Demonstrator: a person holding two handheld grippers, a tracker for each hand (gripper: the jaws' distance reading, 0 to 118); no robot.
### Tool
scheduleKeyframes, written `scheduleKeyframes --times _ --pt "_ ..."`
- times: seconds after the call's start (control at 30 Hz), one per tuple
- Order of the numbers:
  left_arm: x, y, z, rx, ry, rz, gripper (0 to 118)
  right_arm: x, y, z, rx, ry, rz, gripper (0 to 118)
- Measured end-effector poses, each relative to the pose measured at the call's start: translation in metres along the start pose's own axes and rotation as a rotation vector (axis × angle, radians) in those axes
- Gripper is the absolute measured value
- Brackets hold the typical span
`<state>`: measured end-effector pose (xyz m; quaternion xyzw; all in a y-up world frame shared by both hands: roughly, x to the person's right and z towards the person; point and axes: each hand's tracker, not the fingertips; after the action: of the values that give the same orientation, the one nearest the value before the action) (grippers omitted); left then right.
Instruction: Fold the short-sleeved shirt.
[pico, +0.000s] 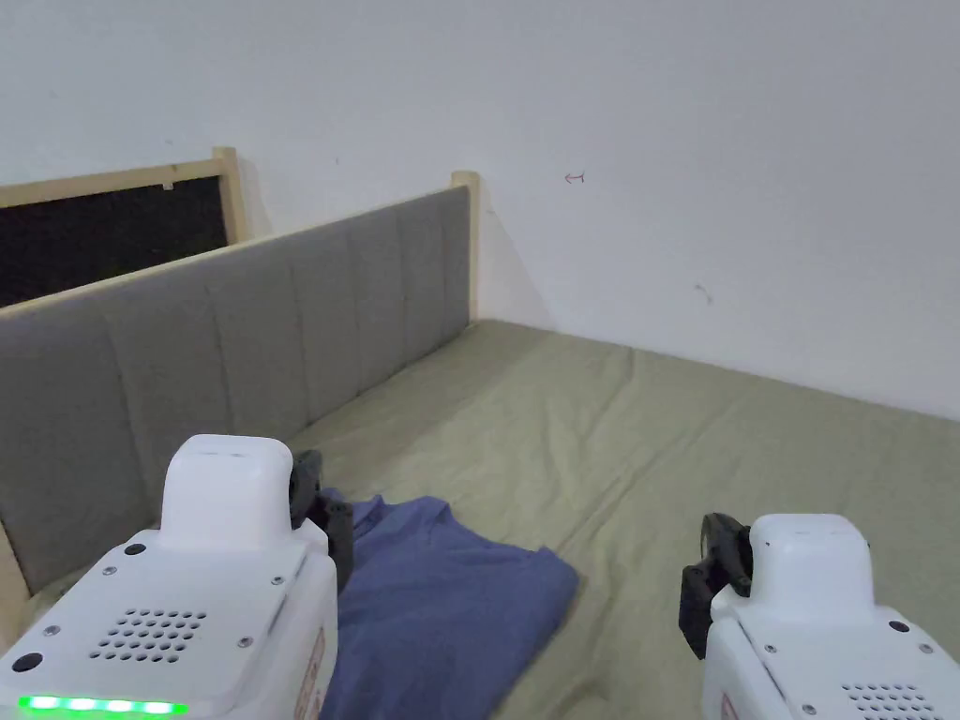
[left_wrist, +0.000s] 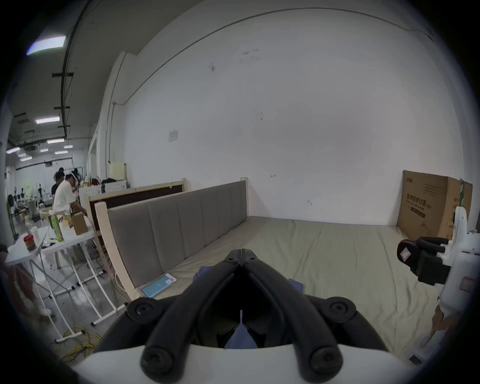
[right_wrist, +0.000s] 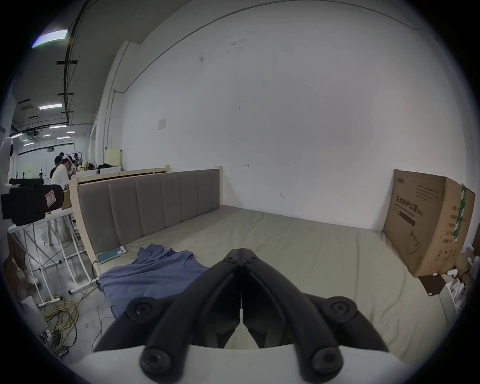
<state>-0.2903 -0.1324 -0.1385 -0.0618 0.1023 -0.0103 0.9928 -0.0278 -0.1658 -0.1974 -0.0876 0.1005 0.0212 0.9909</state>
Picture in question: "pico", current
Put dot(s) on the blue shirt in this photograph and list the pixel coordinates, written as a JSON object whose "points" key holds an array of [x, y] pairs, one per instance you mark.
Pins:
{"points": [[450, 592]]}

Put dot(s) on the wooden framed black panel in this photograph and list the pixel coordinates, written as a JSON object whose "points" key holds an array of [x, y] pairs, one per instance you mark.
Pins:
{"points": [[97, 232]]}

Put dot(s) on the bed with pale green sheet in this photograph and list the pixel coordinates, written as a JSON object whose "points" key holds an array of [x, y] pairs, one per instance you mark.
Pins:
{"points": [[675, 450]]}

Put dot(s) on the grey padded headboard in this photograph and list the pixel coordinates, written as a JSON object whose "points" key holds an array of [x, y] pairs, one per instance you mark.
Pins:
{"points": [[225, 360]]}

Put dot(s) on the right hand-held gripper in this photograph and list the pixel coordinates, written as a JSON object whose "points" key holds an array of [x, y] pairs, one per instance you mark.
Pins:
{"points": [[810, 600]]}

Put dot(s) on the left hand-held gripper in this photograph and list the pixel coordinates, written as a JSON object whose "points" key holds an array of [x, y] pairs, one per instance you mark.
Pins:
{"points": [[187, 600]]}

